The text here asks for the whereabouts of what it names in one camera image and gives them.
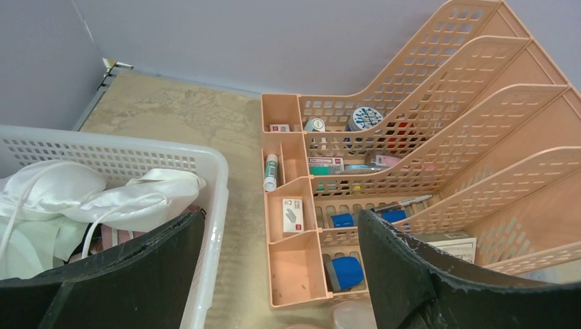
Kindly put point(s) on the round blue white tin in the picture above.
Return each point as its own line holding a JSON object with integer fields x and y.
{"x": 363, "y": 118}

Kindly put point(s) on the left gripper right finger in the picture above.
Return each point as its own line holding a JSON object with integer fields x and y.
{"x": 415, "y": 285}

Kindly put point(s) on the silver marker pen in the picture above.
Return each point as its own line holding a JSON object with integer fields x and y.
{"x": 402, "y": 204}

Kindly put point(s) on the small white capped bottle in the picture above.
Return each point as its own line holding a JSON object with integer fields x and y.
{"x": 315, "y": 125}

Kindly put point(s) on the white staples box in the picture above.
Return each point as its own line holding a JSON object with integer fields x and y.
{"x": 292, "y": 216}

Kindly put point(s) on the orange file organizer rack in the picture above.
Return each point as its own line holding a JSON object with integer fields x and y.
{"x": 475, "y": 113}

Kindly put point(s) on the white paper box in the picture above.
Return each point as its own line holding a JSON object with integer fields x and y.
{"x": 458, "y": 244}

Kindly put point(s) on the white plastic basket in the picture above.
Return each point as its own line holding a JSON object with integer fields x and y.
{"x": 122, "y": 158}

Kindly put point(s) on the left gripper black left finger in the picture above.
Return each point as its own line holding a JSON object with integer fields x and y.
{"x": 143, "y": 283}

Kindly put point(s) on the green white glue stick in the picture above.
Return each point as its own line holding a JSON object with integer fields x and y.
{"x": 270, "y": 173}

